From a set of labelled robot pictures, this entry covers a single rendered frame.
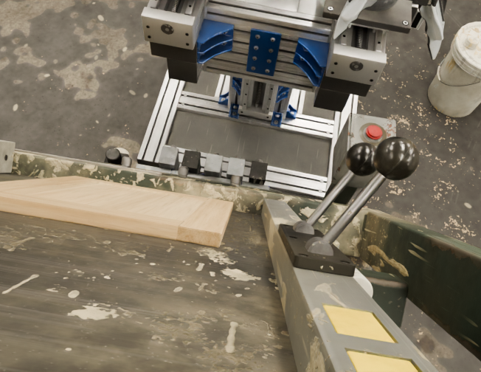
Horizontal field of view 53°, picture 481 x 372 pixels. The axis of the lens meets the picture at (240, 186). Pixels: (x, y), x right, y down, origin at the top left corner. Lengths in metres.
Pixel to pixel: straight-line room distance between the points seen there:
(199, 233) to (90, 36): 2.14
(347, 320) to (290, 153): 1.73
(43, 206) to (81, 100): 1.78
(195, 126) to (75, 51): 0.87
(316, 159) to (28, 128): 1.31
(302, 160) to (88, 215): 1.42
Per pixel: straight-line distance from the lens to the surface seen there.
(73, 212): 0.66
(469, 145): 2.57
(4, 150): 1.18
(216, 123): 2.04
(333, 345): 0.24
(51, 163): 1.20
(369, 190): 0.42
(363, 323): 0.28
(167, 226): 0.63
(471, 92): 2.48
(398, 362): 0.24
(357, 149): 0.54
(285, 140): 2.02
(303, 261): 0.39
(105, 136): 2.30
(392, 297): 0.83
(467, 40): 2.41
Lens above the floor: 1.89
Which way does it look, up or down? 63 degrees down
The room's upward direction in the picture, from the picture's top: 8 degrees clockwise
